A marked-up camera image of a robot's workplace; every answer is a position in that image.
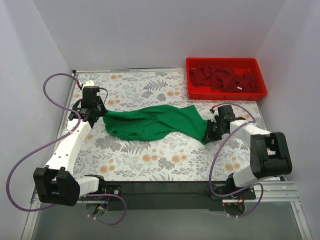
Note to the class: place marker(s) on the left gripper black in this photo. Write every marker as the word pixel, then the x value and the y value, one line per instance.
pixel 99 113

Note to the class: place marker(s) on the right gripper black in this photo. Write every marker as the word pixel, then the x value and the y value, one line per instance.
pixel 211 130

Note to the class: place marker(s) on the green t shirt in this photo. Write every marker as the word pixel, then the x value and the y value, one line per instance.
pixel 155 122

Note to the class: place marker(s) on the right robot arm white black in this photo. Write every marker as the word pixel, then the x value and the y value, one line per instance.
pixel 269 153

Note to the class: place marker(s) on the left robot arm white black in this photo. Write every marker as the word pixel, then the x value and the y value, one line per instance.
pixel 70 147

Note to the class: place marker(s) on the dark red t shirt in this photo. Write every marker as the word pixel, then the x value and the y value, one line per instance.
pixel 223 79

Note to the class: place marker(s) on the red plastic bin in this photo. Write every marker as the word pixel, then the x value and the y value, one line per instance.
pixel 239 65

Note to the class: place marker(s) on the floral patterned table mat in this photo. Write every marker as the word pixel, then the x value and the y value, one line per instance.
pixel 176 157

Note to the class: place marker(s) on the black front crossbar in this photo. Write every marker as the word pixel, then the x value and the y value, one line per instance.
pixel 167 195

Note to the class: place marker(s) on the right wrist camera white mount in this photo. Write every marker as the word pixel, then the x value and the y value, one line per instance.
pixel 215 113

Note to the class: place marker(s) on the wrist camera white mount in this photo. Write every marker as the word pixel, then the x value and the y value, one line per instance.
pixel 215 113
pixel 89 83

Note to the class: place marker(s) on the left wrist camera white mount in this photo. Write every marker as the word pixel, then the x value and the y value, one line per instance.
pixel 89 83

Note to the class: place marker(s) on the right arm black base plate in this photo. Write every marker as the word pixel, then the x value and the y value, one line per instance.
pixel 222 191

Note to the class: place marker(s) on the aluminium frame rail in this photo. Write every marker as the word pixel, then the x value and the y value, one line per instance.
pixel 283 191

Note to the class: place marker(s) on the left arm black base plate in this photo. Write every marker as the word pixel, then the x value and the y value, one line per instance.
pixel 115 189

